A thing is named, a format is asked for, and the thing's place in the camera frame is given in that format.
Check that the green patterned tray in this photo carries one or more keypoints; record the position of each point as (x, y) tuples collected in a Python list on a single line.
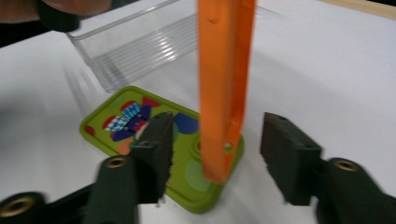
[(186, 183)]

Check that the clear plastic storage box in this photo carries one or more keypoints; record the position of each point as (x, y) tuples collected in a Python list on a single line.
[(134, 59)]

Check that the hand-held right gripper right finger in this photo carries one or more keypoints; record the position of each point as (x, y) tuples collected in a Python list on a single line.
[(292, 161)]

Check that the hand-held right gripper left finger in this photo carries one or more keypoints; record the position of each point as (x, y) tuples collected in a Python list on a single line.
[(154, 155)]

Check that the orange phone case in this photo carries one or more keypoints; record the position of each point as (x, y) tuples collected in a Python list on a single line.
[(218, 93)]

